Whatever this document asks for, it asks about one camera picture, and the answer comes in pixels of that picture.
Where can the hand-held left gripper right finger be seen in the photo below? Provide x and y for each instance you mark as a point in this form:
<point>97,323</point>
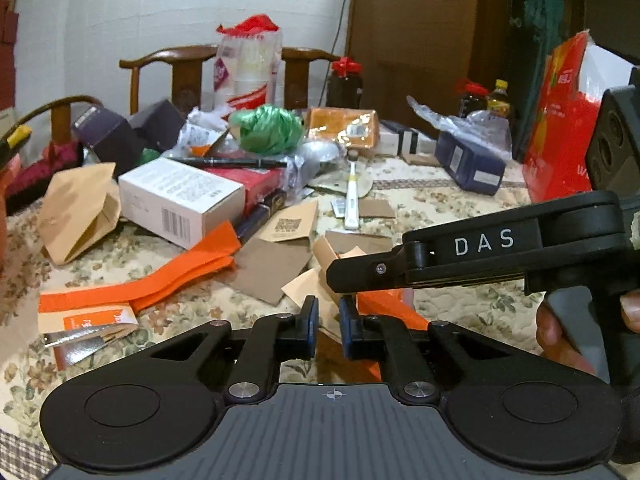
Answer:
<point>346,325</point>

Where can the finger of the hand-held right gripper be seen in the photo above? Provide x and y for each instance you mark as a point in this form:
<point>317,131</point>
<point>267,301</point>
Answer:
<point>365,272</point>

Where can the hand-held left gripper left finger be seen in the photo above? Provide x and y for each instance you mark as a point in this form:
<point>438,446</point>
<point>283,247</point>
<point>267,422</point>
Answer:
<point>311,325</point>

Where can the pink plastic basin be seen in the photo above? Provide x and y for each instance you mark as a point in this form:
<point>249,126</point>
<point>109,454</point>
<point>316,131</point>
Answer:
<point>2,210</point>

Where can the floral cloth covered desktop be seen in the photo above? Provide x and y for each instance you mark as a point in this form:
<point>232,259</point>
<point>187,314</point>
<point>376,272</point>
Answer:
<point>475,290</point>

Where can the person's right hand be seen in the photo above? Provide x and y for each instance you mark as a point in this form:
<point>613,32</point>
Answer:
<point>555,340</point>

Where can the light kraft paper piece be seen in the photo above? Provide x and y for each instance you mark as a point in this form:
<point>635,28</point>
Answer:
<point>305,285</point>

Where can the small brown cardboard piece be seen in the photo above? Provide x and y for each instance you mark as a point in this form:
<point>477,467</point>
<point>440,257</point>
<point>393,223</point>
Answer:
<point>377,208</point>

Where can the white electric toothbrush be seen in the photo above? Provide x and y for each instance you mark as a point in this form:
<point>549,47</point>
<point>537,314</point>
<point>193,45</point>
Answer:
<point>351,195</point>

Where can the navy box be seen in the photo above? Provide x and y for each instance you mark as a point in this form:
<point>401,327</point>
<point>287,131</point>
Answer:
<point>470,162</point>

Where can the kraft card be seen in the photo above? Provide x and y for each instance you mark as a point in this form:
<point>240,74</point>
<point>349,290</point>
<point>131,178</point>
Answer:
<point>290,220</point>

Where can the silver foil bag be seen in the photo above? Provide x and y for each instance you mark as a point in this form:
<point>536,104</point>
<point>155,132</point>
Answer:
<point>317,160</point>

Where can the red and white carton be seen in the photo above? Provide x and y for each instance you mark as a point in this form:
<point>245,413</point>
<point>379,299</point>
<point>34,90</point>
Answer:
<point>560,125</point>

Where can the clear plastic wrap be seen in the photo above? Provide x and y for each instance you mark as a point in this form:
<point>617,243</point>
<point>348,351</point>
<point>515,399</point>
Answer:
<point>450,117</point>

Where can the dark bottle with yellow cap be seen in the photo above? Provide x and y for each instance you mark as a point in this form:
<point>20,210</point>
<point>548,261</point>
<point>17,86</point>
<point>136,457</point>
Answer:
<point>500,102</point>

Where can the small white and black box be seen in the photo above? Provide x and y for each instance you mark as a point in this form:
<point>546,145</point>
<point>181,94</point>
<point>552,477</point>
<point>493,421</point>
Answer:
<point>405,140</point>

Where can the dark jar with red lid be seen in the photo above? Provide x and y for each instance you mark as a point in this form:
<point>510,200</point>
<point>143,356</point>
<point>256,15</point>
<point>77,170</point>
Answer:
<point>472,102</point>
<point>345,87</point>

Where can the red box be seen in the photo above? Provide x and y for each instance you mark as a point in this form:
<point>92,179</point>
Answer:
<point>250,185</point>

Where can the orange plastic-wrapped packet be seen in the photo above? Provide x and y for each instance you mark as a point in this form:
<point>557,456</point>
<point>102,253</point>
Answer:
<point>340,130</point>

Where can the large green twine ball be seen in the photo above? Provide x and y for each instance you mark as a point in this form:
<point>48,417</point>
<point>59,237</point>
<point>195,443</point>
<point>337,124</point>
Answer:
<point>267,130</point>

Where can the black pen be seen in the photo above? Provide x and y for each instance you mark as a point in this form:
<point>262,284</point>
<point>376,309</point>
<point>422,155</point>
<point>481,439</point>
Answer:
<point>225,162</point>

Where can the white cardboard box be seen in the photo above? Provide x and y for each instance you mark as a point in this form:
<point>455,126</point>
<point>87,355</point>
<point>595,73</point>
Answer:
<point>175,195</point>

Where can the brown wooden door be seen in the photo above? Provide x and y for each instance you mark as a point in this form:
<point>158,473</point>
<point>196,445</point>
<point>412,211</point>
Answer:
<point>425,35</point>

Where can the orange and kraft packet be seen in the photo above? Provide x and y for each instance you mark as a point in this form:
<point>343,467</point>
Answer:
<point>85,335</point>

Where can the small green twine ball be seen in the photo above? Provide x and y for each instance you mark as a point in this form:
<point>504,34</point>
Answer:
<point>149,155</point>

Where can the plastic pack of paper cups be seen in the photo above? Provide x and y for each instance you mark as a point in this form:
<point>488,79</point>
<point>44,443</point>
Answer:
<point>245,70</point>

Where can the small dark purple box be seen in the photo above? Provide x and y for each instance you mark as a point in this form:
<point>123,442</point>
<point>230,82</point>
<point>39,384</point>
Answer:
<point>160,122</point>

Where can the kraft paper bag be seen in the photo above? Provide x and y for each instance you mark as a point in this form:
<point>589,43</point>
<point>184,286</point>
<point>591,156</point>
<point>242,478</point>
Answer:
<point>75,210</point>

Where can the wooden chair with carved splat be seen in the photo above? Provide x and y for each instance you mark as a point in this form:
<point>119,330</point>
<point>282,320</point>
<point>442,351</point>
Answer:
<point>185,75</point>

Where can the red plastic bag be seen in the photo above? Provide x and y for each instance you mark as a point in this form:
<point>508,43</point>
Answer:
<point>250,27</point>

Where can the large dark purple box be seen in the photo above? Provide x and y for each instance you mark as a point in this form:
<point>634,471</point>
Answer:
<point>107,140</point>

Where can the maroon cushion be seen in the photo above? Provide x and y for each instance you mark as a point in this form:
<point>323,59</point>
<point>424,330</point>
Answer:
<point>45,170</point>

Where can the round-back wooden chair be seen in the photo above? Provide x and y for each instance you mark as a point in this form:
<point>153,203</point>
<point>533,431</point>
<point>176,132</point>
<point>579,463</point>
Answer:
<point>55,110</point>

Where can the black and yellow glove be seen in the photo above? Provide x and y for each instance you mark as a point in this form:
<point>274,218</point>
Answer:
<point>15,140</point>

